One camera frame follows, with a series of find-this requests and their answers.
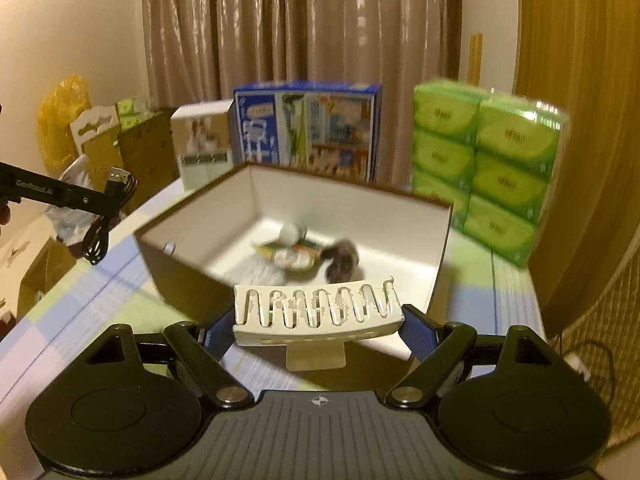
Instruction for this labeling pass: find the tangle of black cables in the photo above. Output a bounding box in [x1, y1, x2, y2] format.
[560, 340, 617, 402]

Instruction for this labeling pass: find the white plastic bag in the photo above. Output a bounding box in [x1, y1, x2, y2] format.
[47, 155, 121, 246]

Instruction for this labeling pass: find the quilted cushion chair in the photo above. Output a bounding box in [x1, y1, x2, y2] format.
[547, 255, 640, 411]

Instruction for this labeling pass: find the black USB cable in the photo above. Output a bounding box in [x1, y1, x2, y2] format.
[81, 166, 138, 266]

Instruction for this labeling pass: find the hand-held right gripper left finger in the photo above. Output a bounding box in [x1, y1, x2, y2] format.
[85, 310, 256, 409]

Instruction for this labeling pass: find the green card with round badge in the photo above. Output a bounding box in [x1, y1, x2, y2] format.
[252, 240, 323, 273]

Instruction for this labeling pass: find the clear box of floss picks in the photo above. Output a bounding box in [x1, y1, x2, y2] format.
[232, 260, 288, 288]

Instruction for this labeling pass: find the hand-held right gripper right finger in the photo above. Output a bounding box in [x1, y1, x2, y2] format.
[386, 304, 558, 409]

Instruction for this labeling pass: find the beige curtain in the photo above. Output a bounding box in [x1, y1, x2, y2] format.
[141, 0, 463, 111]

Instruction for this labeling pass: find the stack of green tissue packs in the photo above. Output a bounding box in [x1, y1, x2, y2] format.
[411, 77, 571, 268]

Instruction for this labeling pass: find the brown hair scrunchie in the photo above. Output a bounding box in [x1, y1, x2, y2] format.
[320, 239, 362, 283]

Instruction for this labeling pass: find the yellow plastic bag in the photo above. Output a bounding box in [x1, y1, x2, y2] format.
[37, 74, 91, 168]

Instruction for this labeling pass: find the carton with white handle flap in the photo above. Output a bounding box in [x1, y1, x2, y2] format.
[69, 105, 123, 181]

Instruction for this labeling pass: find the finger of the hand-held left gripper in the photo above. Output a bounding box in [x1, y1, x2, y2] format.
[57, 182, 127, 214]

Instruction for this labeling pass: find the white hair claw clip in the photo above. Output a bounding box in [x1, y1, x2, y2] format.
[232, 276, 405, 372]

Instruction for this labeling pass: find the white product box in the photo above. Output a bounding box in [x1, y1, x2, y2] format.
[170, 99, 236, 191]

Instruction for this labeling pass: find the brown cardboard box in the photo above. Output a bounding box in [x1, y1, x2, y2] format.
[134, 162, 455, 361]

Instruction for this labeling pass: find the low brown cardboard carton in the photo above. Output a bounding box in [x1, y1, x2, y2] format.
[17, 237, 76, 321]

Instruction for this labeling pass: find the large brown cardboard carton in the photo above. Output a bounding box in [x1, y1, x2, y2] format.
[117, 110, 181, 216]

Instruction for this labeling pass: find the blue milk carton box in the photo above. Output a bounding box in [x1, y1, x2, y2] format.
[234, 79, 383, 183]

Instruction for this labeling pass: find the brown wooden door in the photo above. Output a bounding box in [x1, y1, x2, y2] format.
[515, 0, 640, 321]

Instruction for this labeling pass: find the checkered cloth desktop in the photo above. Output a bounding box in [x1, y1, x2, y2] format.
[0, 177, 548, 480]

